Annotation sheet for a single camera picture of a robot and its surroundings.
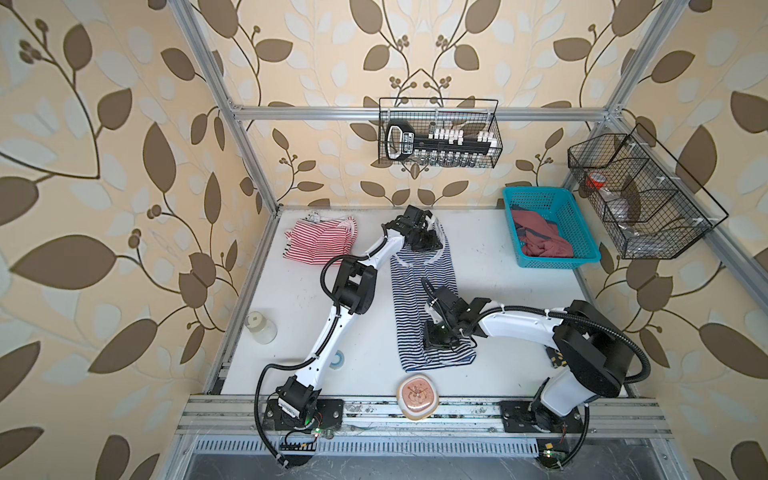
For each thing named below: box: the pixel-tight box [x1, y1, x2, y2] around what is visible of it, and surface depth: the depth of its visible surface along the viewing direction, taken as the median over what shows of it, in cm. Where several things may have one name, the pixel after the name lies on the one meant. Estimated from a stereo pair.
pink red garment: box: [512, 210, 573, 258], surface depth 110 cm
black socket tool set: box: [385, 120, 497, 167], surface depth 86 cm
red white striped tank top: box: [282, 211, 358, 265], surface depth 107 cm
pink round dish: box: [396, 374, 440, 421], surface depth 77 cm
